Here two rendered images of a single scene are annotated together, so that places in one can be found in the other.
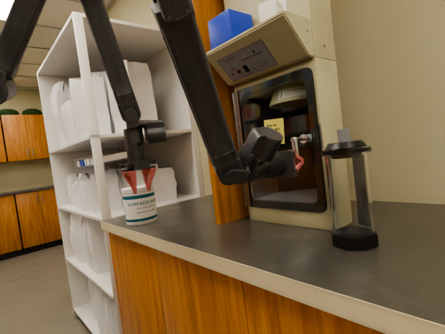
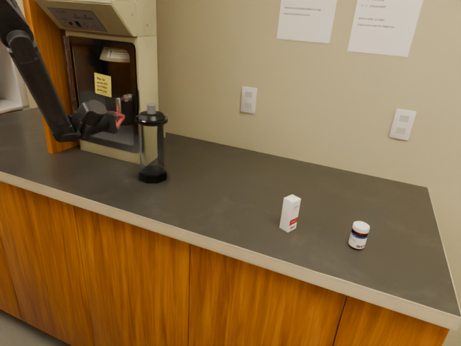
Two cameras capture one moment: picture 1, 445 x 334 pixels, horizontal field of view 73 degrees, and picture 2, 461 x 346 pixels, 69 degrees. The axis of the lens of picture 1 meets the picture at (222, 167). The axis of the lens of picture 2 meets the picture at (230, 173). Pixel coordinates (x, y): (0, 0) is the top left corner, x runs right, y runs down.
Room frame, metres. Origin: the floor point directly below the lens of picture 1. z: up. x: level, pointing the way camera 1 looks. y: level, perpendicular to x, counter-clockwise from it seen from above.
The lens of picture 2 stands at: (-0.41, 0.00, 1.49)
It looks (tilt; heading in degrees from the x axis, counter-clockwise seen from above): 25 degrees down; 331
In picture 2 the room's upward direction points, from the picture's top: 4 degrees clockwise
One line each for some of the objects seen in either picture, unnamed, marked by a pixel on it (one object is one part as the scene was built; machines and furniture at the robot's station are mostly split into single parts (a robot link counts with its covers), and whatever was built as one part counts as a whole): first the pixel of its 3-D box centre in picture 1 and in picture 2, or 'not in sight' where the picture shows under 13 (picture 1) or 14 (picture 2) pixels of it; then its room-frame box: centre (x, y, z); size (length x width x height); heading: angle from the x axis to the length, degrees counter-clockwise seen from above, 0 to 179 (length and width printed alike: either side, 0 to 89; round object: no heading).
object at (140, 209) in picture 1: (140, 204); not in sight; (1.25, 0.36, 1.02); 0.13 x 0.13 x 0.15
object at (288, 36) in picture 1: (253, 55); (85, 16); (0.89, -0.13, 1.46); 0.32 x 0.11 x 0.10; 40
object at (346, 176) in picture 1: (349, 193); (152, 147); (0.69, -0.29, 1.06); 0.11 x 0.11 x 0.21
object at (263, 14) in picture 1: (271, 15); not in sight; (0.83, -0.18, 1.54); 0.05 x 0.05 x 0.06; 56
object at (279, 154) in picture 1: (271, 166); (98, 123); (0.74, -0.12, 1.14); 0.10 x 0.07 x 0.07; 40
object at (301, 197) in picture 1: (275, 145); (103, 96); (0.92, -0.17, 1.19); 0.30 x 0.01 x 0.40; 40
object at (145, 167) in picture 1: (142, 177); not in sight; (0.95, 0.26, 1.14); 0.07 x 0.07 x 0.09; 40
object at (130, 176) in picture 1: (137, 178); not in sight; (0.94, 0.27, 1.14); 0.07 x 0.07 x 0.09; 40
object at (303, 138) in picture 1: (299, 152); (122, 108); (0.82, -0.21, 1.17); 0.05 x 0.03 x 0.10; 130
